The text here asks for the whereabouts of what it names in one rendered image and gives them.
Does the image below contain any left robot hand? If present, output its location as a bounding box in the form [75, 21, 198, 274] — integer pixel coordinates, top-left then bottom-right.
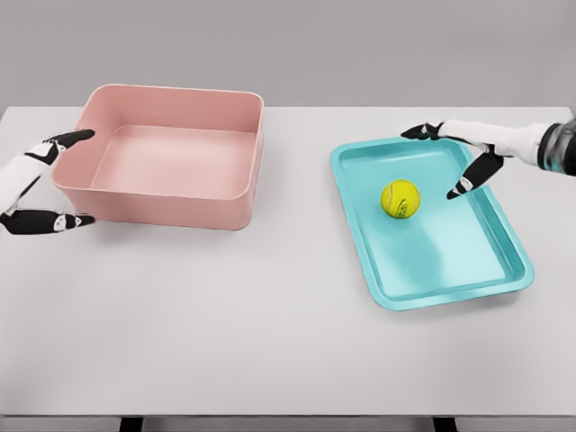
[0, 129, 97, 237]

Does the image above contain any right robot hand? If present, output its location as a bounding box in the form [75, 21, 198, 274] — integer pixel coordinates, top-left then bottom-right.
[400, 120, 519, 201]

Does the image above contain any yellow tennis ball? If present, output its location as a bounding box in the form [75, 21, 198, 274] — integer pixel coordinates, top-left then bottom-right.
[380, 178, 422, 221]

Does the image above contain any blue plastic tray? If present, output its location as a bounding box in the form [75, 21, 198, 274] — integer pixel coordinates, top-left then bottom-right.
[328, 136, 536, 312]

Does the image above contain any pink plastic basket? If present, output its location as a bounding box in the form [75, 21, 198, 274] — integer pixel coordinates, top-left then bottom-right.
[49, 83, 266, 231]

